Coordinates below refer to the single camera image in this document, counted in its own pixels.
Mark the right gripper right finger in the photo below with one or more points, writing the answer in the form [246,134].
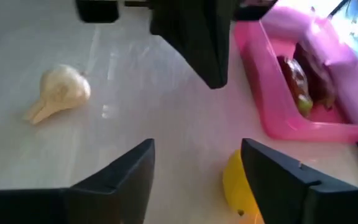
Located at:
[306,205]

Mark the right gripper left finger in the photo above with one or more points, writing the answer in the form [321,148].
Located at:
[89,205]

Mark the yellow lemon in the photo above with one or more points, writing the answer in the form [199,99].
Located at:
[238,186]

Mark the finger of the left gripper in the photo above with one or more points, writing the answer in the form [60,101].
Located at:
[176,28]
[219,31]

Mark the red chili pepper green stem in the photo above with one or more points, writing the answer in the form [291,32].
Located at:
[295,81]

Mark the white garlic bulb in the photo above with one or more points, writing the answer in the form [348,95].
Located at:
[64,90]

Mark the pink plastic basket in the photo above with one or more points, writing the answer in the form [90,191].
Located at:
[291,130]

